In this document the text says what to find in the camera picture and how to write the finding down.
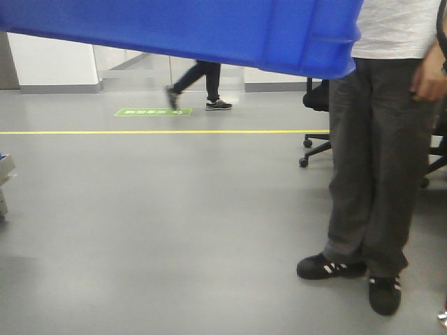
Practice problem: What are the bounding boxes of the large blue bin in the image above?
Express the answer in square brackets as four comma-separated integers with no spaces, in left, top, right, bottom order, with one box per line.
[1,0,362,79]

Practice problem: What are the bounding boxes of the walking person dark trousers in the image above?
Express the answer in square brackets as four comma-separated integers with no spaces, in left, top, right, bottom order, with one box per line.
[165,59,233,112]

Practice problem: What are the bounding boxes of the green floor sticker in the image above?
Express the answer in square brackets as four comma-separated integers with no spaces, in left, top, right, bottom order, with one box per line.
[115,107,193,117]

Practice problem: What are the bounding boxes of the black office chair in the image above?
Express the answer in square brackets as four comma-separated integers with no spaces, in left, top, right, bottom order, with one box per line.
[298,77,447,189]

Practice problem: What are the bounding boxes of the standing person grey trousers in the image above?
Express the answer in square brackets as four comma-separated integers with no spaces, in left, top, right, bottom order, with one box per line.
[297,1,446,315]

